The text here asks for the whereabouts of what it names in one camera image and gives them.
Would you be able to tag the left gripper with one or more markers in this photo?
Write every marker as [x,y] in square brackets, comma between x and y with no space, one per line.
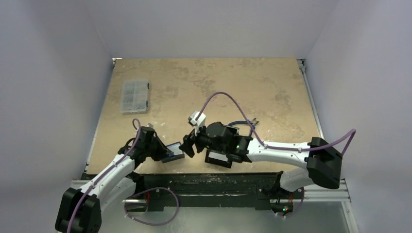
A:
[163,150]

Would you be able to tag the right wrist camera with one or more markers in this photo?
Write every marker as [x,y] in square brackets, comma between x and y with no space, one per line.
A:
[197,119]

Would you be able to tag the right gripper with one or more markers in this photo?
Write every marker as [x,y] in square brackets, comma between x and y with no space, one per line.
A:
[197,139]

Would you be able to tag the white card in tray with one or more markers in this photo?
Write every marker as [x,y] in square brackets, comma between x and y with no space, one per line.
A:
[218,156]

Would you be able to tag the blue card holder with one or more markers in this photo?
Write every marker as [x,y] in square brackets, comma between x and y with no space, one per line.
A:
[177,152]

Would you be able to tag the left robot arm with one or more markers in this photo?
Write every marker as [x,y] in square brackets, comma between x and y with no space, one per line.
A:
[81,209]

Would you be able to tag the clear plastic organizer box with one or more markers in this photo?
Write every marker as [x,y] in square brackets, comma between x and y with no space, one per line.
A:
[134,96]

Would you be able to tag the blue handled pliers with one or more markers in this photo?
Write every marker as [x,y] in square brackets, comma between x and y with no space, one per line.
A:
[252,122]

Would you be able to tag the black plastic tray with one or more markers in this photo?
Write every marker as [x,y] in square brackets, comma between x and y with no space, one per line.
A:
[220,134]

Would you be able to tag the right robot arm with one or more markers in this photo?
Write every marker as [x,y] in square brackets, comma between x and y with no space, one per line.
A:
[316,162]

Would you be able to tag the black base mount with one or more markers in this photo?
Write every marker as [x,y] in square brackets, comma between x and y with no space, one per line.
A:
[260,191]

